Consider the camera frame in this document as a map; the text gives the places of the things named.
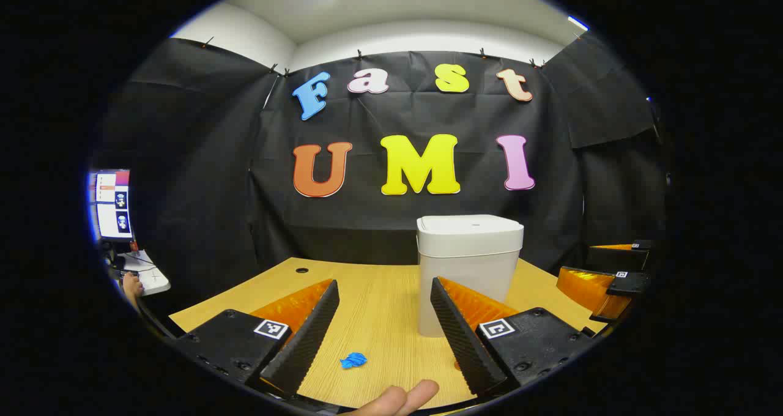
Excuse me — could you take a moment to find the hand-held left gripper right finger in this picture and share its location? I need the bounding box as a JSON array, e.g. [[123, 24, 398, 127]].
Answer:
[[430, 277, 597, 399]]

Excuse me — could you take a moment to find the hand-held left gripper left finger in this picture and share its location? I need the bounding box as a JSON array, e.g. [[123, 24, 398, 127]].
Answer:
[[173, 278, 341, 399]]

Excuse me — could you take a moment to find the white desktop garbage bin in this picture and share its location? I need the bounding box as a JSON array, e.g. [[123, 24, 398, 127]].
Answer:
[[416, 214, 525, 338]]

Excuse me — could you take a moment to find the wooden desktop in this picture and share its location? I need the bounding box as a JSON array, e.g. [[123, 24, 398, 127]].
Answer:
[[168, 257, 606, 412]]

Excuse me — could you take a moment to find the white side table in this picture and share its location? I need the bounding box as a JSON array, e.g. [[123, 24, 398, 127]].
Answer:
[[113, 251, 172, 297]]

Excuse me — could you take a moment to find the computer monitor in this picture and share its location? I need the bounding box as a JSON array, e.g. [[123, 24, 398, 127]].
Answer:
[[87, 169, 135, 242]]

